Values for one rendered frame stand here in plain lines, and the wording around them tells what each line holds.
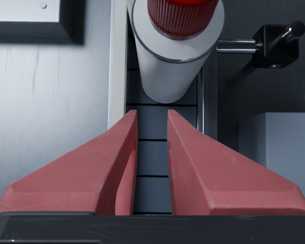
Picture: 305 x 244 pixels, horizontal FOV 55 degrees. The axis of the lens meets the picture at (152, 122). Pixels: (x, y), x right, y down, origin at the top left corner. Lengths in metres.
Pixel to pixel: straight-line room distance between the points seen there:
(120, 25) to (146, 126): 0.11
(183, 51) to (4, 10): 0.26
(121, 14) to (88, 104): 0.13
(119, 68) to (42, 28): 0.13
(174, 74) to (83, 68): 0.21
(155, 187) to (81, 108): 0.14
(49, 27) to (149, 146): 0.18
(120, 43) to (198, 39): 0.15
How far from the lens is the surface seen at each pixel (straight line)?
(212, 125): 0.24
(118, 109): 0.28
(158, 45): 0.16
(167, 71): 0.18
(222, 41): 0.26
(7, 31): 0.41
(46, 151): 0.39
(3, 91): 0.42
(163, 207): 0.32
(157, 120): 0.32
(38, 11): 0.37
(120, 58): 0.29
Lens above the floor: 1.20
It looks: 85 degrees down
